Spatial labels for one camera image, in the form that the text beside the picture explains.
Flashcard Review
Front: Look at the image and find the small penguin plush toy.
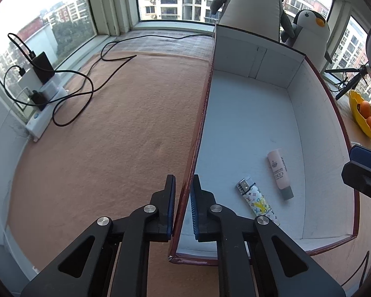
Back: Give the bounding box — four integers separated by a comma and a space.
281, 9, 333, 73

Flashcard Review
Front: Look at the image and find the patterned lighter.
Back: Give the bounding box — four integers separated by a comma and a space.
235, 178, 280, 226

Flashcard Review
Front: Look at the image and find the grey checked mat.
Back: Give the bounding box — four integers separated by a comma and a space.
99, 29, 216, 62

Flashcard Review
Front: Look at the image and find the black plug adapter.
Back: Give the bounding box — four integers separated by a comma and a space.
29, 90, 49, 111

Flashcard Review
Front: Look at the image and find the white power strip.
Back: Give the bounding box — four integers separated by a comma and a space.
25, 82, 69, 143

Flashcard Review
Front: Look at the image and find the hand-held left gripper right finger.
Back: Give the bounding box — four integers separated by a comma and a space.
190, 174, 347, 297

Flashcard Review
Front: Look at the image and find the black charging cable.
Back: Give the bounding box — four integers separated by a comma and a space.
8, 33, 36, 59
4, 65, 27, 106

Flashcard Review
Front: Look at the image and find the black tripod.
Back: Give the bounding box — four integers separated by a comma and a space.
325, 65, 371, 101

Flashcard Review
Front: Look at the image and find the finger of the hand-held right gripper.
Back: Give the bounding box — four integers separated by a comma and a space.
342, 145, 371, 219

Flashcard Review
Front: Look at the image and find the yellow fruit bowl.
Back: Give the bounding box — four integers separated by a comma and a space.
349, 90, 371, 142

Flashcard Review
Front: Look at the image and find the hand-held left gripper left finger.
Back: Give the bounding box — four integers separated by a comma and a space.
20, 175, 177, 297

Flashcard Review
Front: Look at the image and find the red cardboard box white inside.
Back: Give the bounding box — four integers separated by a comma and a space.
168, 24, 359, 267

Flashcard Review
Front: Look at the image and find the long black cable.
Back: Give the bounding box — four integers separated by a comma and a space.
52, 34, 205, 127

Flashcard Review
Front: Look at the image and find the large penguin plush toy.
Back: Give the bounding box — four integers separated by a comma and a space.
211, 0, 294, 42

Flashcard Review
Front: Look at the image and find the pink cosmetic tube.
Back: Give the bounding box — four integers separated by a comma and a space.
267, 149, 294, 200

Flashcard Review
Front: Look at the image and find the black power adapter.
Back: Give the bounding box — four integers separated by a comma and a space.
29, 52, 54, 84

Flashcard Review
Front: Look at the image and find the white charger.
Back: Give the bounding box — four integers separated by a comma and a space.
18, 72, 60, 96

